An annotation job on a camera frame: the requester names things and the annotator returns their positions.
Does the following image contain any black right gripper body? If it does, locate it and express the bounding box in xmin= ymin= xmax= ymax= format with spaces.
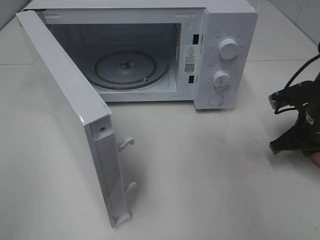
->
xmin=268 ymin=80 xmax=320 ymax=140

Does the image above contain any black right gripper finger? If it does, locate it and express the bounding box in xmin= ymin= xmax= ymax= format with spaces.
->
xmin=269 ymin=126 xmax=303 ymax=155
xmin=301 ymin=147 xmax=320 ymax=158

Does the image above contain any white timer knob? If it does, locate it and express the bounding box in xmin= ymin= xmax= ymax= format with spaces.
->
xmin=213 ymin=70 xmax=231 ymax=89

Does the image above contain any round door release button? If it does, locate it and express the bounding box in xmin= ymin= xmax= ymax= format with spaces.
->
xmin=208 ymin=94 xmax=224 ymax=106

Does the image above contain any white microwave door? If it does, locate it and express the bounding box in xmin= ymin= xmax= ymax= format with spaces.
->
xmin=16 ymin=10 xmax=137 ymax=228

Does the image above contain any pink round plate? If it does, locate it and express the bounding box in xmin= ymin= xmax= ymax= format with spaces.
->
xmin=309 ymin=152 xmax=320 ymax=168

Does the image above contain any white upper power knob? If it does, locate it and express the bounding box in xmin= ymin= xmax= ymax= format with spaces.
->
xmin=218 ymin=37 xmax=239 ymax=60

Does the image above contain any white microwave oven body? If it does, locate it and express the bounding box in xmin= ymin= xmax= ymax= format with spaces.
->
xmin=21 ymin=0 xmax=258 ymax=110

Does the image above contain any warning label sticker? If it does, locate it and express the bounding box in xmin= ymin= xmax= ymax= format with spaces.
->
xmin=183 ymin=44 xmax=198 ymax=75

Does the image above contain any glass microwave turntable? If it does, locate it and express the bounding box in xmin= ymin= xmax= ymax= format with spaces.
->
xmin=87 ymin=50 xmax=171 ymax=90

